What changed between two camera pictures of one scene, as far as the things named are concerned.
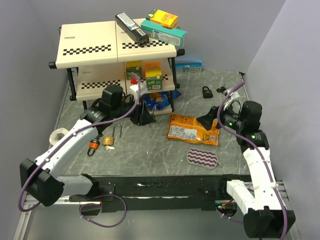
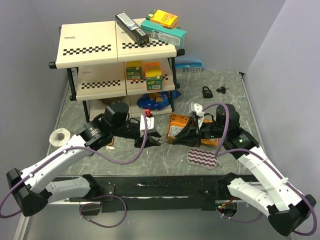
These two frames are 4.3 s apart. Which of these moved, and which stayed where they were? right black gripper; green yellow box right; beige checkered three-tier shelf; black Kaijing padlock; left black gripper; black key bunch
Moved: left black gripper; right black gripper
Stayed: black key bunch; green yellow box right; black Kaijing padlock; beige checkered three-tier shelf
